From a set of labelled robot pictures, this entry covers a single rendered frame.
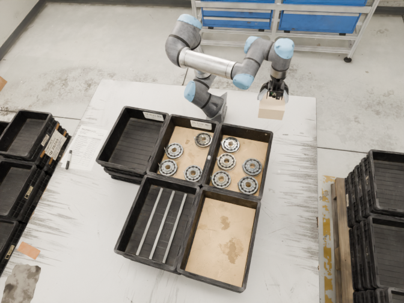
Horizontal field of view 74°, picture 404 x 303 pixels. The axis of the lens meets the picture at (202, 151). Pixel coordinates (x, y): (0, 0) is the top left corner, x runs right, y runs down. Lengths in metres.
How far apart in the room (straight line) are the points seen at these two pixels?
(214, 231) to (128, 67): 2.49
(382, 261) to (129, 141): 1.66
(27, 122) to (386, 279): 2.76
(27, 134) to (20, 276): 1.18
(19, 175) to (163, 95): 1.29
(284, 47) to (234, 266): 0.95
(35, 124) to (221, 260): 1.88
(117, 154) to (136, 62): 1.96
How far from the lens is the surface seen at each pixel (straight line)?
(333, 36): 3.23
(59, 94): 3.48
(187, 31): 1.35
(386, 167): 2.13
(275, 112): 1.36
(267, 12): 3.05
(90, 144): 1.93
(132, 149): 1.64
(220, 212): 1.39
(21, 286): 1.79
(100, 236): 1.64
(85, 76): 3.54
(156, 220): 1.42
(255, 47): 1.17
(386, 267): 2.01
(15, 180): 2.53
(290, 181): 1.63
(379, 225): 2.07
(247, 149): 1.54
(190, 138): 1.59
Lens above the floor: 2.15
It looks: 60 degrees down
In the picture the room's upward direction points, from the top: 9 degrees counter-clockwise
